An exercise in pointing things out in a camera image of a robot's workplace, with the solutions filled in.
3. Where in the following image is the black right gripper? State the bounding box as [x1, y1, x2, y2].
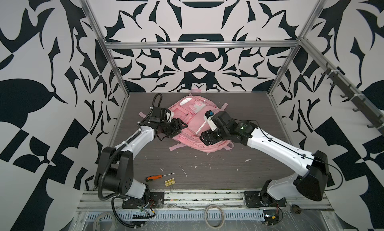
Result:
[198, 127, 231, 145]

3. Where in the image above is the pink student backpack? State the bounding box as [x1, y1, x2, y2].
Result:
[169, 89, 234, 153]

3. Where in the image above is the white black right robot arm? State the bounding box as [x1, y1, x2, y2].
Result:
[200, 111, 329, 203]

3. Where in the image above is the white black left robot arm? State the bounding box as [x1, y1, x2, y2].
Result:
[95, 107, 188, 204]

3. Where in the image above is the small yellow wooden block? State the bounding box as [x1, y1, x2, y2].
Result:
[165, 178, 176, 187]

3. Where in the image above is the clear tape roll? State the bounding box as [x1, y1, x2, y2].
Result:
[204, 205, 226, 230]

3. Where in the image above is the small green circuit board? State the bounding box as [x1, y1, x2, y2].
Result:
[263, 209, 284, 227]

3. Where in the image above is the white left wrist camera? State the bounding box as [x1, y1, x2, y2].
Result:
[165, 109, 174, 123]

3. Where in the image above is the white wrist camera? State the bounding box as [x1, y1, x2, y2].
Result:
[205, 110, 217, 131]
[165, 109, 174, 123]

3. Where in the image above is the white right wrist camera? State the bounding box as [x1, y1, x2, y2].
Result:
[205, 110, 217, 131]

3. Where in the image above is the orange handled screwdriver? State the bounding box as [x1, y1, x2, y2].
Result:
[145, 173, 175, 182]

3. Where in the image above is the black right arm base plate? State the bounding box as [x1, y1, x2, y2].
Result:
[244, 191, 287, 209]

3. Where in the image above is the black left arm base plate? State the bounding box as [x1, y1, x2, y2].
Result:
[122, 192, 165, 209]

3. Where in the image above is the white slotted cable duct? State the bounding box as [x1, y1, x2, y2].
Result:
[86, 210, 265, 222]

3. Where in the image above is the black corrugated cable conduit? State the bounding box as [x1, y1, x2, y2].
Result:
[96, 146, 127, 202]

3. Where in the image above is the aluminium frame crossbar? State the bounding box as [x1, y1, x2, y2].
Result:
[105, 40, 298, 50]

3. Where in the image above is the grey wall hook rail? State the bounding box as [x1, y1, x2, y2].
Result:
[320, 62, 384, 129]

